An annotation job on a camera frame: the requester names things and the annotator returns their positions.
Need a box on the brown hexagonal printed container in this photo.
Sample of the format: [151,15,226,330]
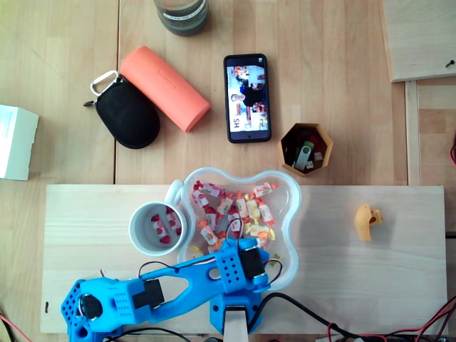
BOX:
[277,123,335,178]

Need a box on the white cardboard box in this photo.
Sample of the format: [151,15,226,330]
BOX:
[0,104,40,182]

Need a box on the black power cable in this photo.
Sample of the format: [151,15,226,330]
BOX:
[256,291,361,342]

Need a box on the yellow printed part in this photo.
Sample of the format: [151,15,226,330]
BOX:
[353,202,385,242]

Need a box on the thin dark servo wire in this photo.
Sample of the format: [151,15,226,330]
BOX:
[261,259,284,286]

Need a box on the orange candy white wrapper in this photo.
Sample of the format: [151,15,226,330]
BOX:
[197,217,219,246]
[249,182,278,199]

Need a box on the blue printed post mount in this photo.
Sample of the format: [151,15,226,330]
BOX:
[209,290,264,335]

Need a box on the light wooden panel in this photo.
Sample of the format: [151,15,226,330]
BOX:
[383,0,456,84]

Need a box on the silver carabiner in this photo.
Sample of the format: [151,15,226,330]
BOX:
[90,70,119,96]

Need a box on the light wooden base board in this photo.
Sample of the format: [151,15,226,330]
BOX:
[41,184,449,335]

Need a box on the black zip pouch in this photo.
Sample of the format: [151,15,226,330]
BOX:
[94,73,161,150]

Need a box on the wooden camera post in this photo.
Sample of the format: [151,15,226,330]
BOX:
[223,306,249,342]

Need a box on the black smartphone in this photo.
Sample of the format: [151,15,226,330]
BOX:
[223,53,273,144]

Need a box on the thin black cable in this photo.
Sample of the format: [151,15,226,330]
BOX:
[103,326,193,342]

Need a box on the dark glass jar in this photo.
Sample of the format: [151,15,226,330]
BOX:
[152,0,210,37]

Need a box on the white ceramic mug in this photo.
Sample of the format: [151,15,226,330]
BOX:
[128,179,195,258]

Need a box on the clear plastic Haribo tub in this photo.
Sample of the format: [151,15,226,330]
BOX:
[177,166,303,293]

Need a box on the silver swivel USB stick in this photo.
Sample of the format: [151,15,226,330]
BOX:
[291,145,315,171]

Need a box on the orange cylindrical case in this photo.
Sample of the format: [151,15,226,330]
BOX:
[119,45,212,133]

